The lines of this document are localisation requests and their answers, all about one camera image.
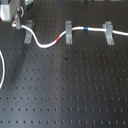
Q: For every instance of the right grey cable clip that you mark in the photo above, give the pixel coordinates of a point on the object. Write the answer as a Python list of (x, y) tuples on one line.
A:
[(108, 32)]

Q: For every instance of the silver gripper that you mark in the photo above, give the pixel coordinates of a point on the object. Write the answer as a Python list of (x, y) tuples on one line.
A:
[(8, 9)]

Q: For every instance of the middle grey cable clip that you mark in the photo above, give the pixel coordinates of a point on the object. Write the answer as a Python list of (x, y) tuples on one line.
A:
[(68, 28)]

